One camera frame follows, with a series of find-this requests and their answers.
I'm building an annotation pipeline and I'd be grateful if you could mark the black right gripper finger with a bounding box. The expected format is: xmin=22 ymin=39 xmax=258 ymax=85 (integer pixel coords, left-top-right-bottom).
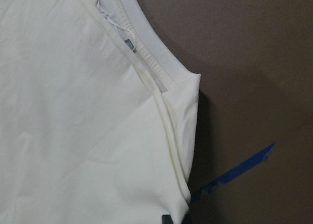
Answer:
xmin=161 ymin=214 xmax=173 ymax=224

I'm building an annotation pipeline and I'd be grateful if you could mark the cream long-sleeve t-shirt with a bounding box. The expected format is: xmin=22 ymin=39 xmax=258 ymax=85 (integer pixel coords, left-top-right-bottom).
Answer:
xmin=0 ymin=0 xmax=201 ymax=224

